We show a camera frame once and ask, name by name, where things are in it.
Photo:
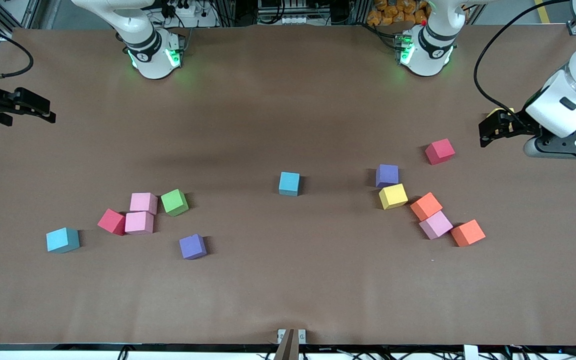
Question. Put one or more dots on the pink foam cube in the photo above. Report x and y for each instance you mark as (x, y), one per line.
(143, 202)
(139, 223)
(435, 224)

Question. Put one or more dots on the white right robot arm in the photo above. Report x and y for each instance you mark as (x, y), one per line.
(148, 45)

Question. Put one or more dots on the light blue foam cube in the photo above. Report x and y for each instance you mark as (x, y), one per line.
(62, 241)
(289, 183)

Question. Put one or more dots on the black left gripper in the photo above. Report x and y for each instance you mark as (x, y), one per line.
(517, 126)

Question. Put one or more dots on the orange foam cube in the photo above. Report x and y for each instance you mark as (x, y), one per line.
(468, 232)
(426, 206)

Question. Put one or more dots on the bag of orange items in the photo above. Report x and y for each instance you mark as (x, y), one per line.
(393, 12)

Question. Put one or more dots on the white socket strip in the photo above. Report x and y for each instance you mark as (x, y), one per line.
(288, 20)

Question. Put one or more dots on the white power strip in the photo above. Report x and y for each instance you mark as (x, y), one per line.
(186, 10)

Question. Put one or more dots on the green foam cube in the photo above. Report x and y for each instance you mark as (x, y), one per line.
(174, 202)

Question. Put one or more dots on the small white block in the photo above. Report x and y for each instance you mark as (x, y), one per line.
(470, 352)

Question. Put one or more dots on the grey metal bracket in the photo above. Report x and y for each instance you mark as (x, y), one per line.
(281, 336)

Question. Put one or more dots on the brown table cover sheet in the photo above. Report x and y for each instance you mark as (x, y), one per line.
(288, 280)

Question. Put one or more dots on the purple foam cube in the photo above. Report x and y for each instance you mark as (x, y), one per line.
(192, 246)
(387, 175)

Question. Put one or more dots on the red foam cube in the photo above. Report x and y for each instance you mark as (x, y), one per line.
(112, 221)
(439, 151)

